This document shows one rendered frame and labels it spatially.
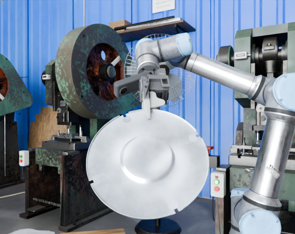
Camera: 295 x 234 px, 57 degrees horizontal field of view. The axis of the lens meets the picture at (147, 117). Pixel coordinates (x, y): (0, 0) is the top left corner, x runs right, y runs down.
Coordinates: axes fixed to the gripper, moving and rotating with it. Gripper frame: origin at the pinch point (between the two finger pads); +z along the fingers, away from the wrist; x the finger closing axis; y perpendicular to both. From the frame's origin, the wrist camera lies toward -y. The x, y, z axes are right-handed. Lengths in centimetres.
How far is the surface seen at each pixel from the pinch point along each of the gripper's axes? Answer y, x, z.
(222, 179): 49, 78, -27
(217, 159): 50, 78, -41
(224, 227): 53, 102, -10
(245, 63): 69, 39, -84
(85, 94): -35, 93, -115
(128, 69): -1, 73, -123
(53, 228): -64, 182, -47
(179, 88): 39, 85, -115
